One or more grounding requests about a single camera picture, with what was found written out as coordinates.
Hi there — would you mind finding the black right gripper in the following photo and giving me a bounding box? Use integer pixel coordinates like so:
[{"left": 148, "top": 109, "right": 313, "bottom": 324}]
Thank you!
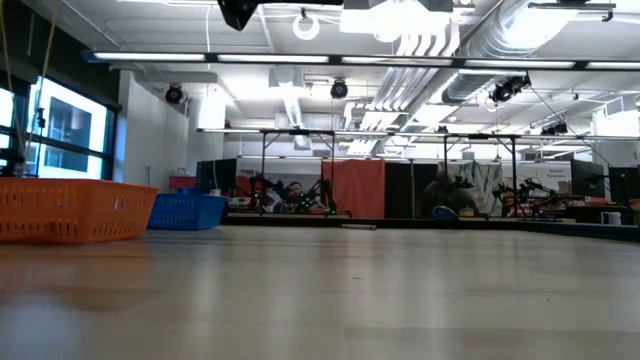
[{"left": 217, "top": 0, "right": 346, "bottom": 32}]

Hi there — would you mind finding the black monitor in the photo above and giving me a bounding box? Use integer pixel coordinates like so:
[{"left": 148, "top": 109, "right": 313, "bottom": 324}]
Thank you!
[
  {"left": 195, "top": 158, "right": 239, "bottom": 197},
  {"left": 607, "top": 166, "right": 640, "bottom": 205},
  {"left": 569, "top": 158, "right": 607, "bottom": 199}
]

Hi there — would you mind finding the red box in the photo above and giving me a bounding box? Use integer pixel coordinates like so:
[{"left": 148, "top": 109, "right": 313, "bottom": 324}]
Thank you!
[{"left": 168, "top": 174, "right": 198, "bottom": 191}]

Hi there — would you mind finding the person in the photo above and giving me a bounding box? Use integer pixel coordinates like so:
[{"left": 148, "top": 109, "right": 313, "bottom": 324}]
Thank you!
[
  {"left": 423, "top": 171, "right": 474, "bottom": 218},
  {"left": 281, "top": 180, "right": 307, "bottom": 215}
]

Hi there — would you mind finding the window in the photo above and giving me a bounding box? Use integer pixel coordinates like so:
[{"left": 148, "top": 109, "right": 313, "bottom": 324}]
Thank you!
[{"left": 0, "top": 75, "right": 119, "bottom": 181}]

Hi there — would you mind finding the blue plastic basket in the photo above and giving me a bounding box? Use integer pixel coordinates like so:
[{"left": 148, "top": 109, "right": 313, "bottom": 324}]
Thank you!
[{"left": 147, "top": 192, "right": 229, "bottom": 232}]

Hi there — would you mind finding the orange partition panel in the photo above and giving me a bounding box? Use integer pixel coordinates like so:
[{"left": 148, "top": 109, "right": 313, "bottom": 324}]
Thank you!
[{"left": 321, "top": 158, "right": 387, "bottom": 220}]

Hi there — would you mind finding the black beam with light strips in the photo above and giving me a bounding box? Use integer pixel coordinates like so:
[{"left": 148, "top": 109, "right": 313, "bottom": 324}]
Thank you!
[{"left": 82, "top": 48, "right": 640, "bottom": 71}]

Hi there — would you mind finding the black tripod stand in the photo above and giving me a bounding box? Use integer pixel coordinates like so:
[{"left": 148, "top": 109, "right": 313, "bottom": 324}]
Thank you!
[{"left": 33, "top": 106, "right": 48, "bottom": 180}]

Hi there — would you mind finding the black partition panel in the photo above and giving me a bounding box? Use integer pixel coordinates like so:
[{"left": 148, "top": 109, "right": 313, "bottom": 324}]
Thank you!
[{"left": 384, "top": 161, "right": 441, "bottom": 220}]

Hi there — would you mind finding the orange plastic basket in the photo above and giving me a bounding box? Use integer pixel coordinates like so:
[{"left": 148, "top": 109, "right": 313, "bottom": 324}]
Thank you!
[{"left": 0, "top": 177, "right": 161, "bottom": 246}]

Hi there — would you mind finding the blue rounded chair back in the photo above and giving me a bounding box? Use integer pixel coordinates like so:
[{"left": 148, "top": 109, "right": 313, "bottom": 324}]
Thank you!
[{"left": 431, "top": 204, "right": 460, "bottom": 223}]

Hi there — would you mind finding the grey patterned cloth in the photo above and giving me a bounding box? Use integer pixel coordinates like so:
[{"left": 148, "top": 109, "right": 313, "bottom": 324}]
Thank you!
[{"left": 438, "top": 160, "right": 504, "bottom": 217}]

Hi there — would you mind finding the cluttered background table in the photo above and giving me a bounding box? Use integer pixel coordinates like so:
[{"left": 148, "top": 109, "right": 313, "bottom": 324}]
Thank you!
[{"left": 497, "top": 192, "right": 640, "bottom": 225}]

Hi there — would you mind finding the white ring light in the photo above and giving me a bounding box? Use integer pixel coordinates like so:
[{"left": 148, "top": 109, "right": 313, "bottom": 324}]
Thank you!
[{"left": 292, "top": 12, "right": 322, "bottom": 42}]

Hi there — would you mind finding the black overhead camera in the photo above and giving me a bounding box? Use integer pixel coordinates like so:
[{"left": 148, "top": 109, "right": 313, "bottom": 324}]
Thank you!
[{"left": 329, "top": 78, "right": 350, "bottom": 100}]

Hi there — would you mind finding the black background rig frame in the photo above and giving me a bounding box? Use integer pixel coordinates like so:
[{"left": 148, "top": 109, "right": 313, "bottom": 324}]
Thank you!
[
  {"left": 259, "top": 128, "right": 337, "bottom": 216},
  {"left": 442, "top": 132, "right": 520, "bottom": 217}
]

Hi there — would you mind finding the yellow cable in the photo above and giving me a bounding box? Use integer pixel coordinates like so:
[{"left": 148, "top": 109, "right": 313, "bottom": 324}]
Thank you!
[{"left": 0, "top": 0, "right": 57, "bottom": 151}]

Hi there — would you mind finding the silver ventilation duct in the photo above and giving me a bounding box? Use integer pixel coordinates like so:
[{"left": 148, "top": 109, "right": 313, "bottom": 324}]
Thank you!
[{"left": 442, "top": 0, "right": 566, "bottom": 105}]

